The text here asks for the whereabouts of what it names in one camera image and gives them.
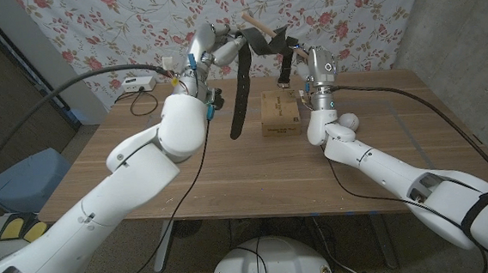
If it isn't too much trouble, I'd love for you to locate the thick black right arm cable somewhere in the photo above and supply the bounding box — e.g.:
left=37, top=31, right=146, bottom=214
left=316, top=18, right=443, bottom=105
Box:
left=330, top=75, right=488, bottom=219

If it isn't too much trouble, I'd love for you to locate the floral backdrop cloth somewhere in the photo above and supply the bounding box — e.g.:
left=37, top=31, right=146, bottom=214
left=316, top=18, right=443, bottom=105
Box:
left=16, top=0, right=434, bottom=117

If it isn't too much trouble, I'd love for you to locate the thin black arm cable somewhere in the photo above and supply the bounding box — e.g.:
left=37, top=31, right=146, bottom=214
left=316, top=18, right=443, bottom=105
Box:
left=103, top=118, right=222, bottom=273
left=324, top=135, right=488, bottom=273

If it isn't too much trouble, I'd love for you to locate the grey table leg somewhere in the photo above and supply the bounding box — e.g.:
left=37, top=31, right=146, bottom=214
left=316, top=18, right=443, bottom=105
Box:
left=368, top=211, right=399, bottom=270
left=150, top=220, right=180, bottom=273

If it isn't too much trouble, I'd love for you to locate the wooden stick with metal clips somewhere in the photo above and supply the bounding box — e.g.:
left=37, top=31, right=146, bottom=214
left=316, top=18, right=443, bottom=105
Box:
left=241, top=8, right=311, bottom=64

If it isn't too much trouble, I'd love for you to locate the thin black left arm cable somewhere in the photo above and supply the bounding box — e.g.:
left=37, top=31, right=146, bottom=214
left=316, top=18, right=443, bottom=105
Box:
left=103, top=118, right=222, bottom=273

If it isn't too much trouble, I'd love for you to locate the white cable under table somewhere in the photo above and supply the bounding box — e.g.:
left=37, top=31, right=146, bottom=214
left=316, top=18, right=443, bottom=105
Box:
left=312, top=214, right=360, bottom=273

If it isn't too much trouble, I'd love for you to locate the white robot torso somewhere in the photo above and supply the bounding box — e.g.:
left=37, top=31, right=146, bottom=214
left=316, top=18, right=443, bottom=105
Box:
left=207, top=232, right=335, bottom=273

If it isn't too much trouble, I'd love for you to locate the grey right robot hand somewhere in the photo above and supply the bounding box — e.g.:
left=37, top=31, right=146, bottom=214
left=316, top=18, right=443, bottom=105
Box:
left=296, top=44, right=340, bottom=113

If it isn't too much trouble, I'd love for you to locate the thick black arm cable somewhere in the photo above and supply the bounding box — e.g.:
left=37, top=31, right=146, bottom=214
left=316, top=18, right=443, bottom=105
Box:
left=330, top=75, right=488, bottom=219
left=0, top=61, right=179, bottom=185

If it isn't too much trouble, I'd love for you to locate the black yellow foot pedal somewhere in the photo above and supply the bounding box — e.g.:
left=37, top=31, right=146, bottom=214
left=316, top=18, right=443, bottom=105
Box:
left=0, top=212, right=51, bottom=250

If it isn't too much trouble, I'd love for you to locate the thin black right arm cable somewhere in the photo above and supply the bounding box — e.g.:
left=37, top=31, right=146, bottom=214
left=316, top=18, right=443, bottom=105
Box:
left=324, top=135, right=488, bottom=273

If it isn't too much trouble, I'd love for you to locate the thin black power box cable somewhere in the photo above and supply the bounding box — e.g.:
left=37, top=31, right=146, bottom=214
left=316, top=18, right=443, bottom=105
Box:
left=113, top=88, right=161, bottom=118

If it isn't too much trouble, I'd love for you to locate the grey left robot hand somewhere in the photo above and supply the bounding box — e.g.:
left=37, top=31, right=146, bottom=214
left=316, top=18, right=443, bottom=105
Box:
left=168, top=19, right=254, bottom=101

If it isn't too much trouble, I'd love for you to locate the blue plastic bin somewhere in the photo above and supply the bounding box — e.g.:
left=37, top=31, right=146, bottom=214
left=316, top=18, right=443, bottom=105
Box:
left=0, top=146, right=76, bottom=216

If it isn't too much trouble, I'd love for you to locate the black leather belt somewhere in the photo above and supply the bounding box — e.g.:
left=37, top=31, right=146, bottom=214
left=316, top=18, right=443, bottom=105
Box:
left=222, top=23, right=308, bottom=141

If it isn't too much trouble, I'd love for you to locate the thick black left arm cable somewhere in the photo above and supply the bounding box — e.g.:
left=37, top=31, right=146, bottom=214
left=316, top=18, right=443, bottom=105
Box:
left=0, top=61, right=179, bottom=185

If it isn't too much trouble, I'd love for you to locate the brown cardboard package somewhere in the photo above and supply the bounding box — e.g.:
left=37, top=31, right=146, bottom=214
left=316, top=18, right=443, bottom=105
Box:
left=259, top=88, right=303, bottom=138

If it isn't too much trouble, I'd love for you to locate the white power box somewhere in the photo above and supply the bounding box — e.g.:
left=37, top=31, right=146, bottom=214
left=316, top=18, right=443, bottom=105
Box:
left=120, top=75, right=158, bottom=94

